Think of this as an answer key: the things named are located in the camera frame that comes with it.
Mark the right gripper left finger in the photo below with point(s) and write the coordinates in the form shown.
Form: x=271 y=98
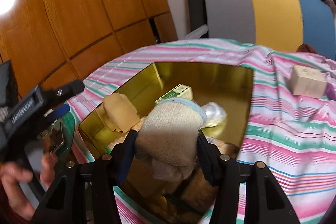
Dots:
x=122 y=157

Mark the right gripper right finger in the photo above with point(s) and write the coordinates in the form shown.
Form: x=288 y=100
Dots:
x=208 y=156

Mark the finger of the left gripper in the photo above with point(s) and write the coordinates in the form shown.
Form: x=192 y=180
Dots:
x=57 y=96
x=57 y=113

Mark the cream knitted sock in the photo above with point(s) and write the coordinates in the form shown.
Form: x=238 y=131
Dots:
x=167 y=140

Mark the small green medicine box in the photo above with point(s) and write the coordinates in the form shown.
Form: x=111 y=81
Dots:
x=180 y=91

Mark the large beige medicine box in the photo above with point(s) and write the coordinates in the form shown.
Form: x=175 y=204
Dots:
x=306 y=81

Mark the gold metal tin box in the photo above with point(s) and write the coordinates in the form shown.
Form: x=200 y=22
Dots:
x=141 y=197

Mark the white plastic bag in tin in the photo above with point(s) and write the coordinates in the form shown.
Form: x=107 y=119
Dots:
x=215 y=114

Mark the wooden wardrobe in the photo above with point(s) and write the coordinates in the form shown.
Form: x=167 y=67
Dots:
x=52 y=42

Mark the striped pink green bedsheet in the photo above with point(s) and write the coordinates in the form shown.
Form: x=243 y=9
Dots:
x=294 y=136

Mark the purple snack packet right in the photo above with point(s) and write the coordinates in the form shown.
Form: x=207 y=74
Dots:
x=330 y=92

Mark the dark red cloth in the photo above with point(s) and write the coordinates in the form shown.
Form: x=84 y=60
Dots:
x=305 y=48

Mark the grey yellow blue chair back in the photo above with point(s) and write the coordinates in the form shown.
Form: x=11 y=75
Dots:
x=282 y=25

